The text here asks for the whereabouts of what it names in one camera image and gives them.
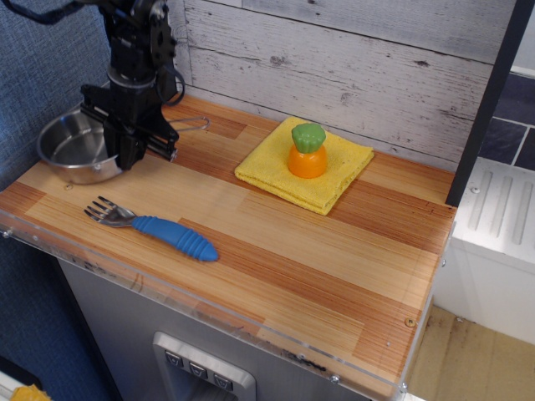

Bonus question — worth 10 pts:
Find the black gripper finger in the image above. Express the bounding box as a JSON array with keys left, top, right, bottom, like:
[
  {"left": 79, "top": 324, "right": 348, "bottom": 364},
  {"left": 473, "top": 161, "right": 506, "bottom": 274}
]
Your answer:
[
  {"left": 103, "top": 120, "right": 124, "bottom": 159},
  {"left": 118, "top": 135, "right": 148, "bottom": 170}
]

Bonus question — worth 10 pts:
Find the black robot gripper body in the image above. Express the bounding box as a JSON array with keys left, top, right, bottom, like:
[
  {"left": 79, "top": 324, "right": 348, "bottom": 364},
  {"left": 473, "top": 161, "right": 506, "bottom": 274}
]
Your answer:
[{"left": 81, "top": 66, "right": 180, "bottom": 161}]

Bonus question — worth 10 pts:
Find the small stainless steel pot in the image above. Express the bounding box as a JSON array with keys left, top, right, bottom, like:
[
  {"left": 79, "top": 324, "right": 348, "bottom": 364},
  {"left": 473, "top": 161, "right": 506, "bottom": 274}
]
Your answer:
[{"left": 36, "top": 111, "right": 211, "bottom": 185}]

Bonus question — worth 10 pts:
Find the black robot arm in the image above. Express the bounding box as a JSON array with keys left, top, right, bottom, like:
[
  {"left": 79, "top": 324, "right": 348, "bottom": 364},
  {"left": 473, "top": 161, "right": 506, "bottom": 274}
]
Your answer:
[{"left": 1, "top": 1, "right": 185, "bottom": 175}]

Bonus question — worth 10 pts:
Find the folded yellow cloth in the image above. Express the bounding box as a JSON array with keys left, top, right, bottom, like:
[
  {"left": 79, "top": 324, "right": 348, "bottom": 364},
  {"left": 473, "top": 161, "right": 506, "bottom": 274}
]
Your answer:
[{"left": 234, "top": 117, "right": 374, "bottom": 216}]

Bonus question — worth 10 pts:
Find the clear acrylic table edge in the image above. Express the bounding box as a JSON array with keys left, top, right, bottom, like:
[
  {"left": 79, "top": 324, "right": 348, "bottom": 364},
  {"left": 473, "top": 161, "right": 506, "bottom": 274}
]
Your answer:
[{"left": 1, "top": 202, "right": 455, "bottom": 400}]

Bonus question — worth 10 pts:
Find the orange green toy carrot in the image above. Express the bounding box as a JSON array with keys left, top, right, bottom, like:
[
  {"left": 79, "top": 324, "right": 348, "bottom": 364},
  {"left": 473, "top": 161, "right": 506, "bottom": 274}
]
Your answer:
[{"left": 288, "top": 123, "right": 328, "bottom": 179}]

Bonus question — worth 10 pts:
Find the silver toy fridge cabinet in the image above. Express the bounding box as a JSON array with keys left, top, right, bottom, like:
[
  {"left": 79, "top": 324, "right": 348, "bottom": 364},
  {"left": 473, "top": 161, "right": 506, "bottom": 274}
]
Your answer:
[{"left": 59, "top": 261, "right": 363, "bottom": 400}]

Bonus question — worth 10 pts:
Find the grey dispenser button panel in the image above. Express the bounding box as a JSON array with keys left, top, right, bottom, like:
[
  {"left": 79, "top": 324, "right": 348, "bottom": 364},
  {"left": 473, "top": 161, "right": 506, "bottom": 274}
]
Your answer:
[{"left": 152, "top": 332, "right": 257, "bottom": 400}]

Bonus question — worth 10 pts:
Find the yellow object bottom left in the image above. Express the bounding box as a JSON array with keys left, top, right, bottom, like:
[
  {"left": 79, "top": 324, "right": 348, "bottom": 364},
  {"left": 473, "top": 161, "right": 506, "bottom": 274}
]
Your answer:
[{"left": 9, "top": 385, "right": 52, "bottom": 401}]

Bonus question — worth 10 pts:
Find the white ribbed side unit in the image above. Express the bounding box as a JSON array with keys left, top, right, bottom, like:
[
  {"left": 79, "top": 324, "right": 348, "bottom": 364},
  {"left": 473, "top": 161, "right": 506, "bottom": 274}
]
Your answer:
[{"left": 434, "top": 158, "right": 534, "bottom": 343}]

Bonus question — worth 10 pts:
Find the blue handled metal fork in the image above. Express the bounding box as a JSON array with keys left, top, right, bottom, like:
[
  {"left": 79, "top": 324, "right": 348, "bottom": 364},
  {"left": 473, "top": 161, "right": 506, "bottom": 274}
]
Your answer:
[{"left": 84, "top": 196, "right": 219, "bottom": 261}]

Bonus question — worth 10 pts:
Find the black vertical post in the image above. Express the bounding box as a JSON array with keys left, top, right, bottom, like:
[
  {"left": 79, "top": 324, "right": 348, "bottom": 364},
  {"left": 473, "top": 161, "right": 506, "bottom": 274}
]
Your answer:
[{"left": 446, "top": 0, "right": 534, "bottom": 207}]

